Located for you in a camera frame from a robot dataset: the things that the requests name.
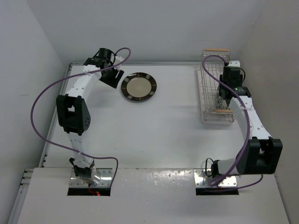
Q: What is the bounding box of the purple cable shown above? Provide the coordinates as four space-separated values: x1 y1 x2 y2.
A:
202 55 263 190
30 48 131 186

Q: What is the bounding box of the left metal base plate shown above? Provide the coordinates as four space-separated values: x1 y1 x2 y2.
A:
69 168 113 188

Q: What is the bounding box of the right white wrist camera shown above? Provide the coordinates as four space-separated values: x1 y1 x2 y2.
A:
228 60 241 68

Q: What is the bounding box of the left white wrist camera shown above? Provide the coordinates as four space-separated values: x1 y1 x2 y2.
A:
113 56 124 70

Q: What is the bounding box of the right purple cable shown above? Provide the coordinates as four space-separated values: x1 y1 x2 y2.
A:
202 55 263 190

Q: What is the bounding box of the metal base plate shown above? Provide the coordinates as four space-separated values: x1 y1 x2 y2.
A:
69 168 113 188
193 168 237 189

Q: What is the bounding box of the blue floral plate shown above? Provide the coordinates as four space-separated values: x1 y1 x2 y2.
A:
216 86 229 110

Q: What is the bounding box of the white wire dish rack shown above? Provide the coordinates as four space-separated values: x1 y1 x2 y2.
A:
197 49 234 125

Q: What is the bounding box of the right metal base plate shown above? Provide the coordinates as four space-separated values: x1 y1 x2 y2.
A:
193 168 237 189

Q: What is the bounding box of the black rimmed patterned plate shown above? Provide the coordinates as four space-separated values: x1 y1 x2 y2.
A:
121 72 157 103

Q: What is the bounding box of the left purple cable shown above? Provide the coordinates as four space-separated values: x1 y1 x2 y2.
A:
30 48 131 186

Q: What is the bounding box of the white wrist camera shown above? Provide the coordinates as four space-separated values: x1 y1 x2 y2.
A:
113 56 124 70
228 60 241 68

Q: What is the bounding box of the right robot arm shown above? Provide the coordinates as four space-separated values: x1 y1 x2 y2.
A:
211 66 283 186

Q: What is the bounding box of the white drip tray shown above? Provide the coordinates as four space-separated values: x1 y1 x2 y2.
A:
197 65 234 125

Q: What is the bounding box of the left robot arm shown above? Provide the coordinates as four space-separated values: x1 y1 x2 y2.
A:
56 48 123 186

